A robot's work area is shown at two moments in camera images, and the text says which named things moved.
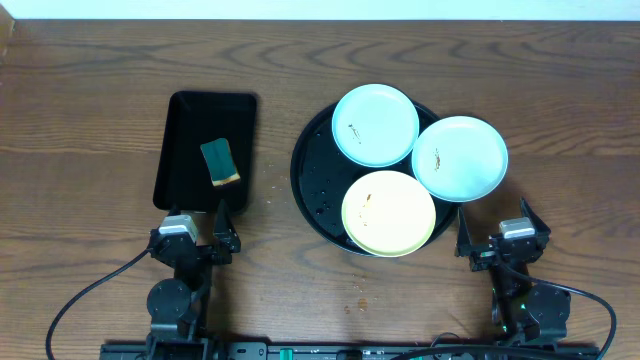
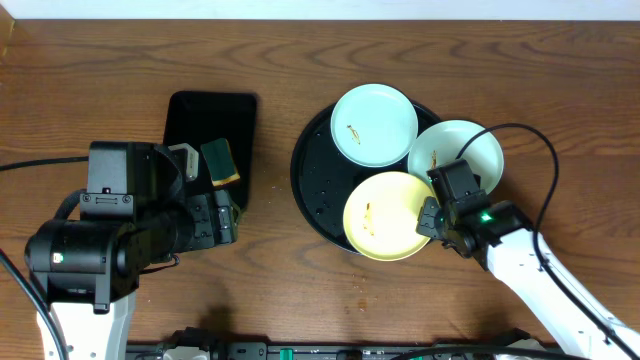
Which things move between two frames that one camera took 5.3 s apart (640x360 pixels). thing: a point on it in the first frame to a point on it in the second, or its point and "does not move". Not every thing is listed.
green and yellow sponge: x=220 y=161 does not move
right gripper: x=463 y=248 to x=424 y=224
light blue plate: x=376 y=125 does not move
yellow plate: x=388 y=213 does not move
